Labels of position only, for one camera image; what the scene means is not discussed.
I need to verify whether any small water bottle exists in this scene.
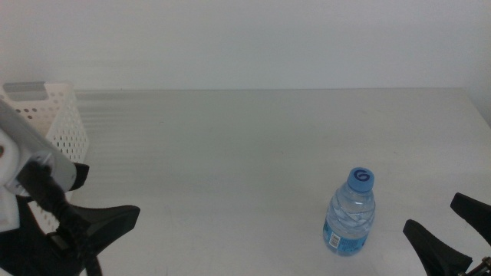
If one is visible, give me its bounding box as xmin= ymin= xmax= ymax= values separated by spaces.
xmin=322 ymin=166 xmax=376 ymax=257

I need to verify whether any white perforated plastic basket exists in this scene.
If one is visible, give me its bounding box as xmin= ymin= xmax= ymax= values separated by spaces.
xmin=0 ymin=80 xmax=90 ymax=235

